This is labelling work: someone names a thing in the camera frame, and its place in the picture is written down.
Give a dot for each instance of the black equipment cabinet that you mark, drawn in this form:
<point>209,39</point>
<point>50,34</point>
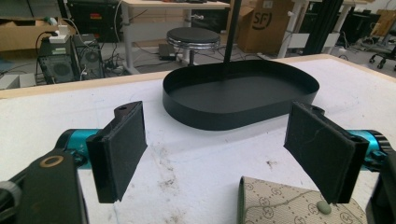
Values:
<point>93,18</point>

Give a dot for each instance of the black computer tower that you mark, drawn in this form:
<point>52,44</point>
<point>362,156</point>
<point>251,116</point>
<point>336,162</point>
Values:
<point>57,67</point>
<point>90,59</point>

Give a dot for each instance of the black oval metal tray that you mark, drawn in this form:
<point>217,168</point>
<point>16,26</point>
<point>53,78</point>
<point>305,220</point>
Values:
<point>230,96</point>

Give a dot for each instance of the black office chair base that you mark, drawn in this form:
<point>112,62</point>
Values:
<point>384,57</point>

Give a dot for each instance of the white table leg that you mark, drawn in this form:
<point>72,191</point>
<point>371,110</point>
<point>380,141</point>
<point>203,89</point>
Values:
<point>291,31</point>

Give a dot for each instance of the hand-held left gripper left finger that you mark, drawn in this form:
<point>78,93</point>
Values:
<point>118,155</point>

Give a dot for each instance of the beige patterned pouch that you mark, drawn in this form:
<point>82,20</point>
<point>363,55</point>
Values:
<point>280,205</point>

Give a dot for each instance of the black metal frame column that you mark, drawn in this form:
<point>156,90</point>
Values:
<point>322,28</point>

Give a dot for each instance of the round black stool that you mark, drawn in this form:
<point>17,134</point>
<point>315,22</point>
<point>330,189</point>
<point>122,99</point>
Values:
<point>193,35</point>

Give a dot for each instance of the white power adapter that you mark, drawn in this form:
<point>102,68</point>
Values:
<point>60,35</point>

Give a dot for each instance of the open cardboard box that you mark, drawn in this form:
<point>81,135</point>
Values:
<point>21,35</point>

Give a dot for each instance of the black upright pole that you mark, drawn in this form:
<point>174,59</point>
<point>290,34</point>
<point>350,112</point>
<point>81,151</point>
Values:
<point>233,31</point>

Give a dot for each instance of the white table cover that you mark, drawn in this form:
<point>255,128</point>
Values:
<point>202,168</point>

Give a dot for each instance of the cardboard box with black logo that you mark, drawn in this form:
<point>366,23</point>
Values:
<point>264,28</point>

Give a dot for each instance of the white desk with wooden top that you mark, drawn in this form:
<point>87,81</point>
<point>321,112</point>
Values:
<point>155,29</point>

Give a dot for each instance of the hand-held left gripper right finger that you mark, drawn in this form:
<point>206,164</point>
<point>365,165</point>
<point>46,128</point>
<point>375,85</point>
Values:
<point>323,152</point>

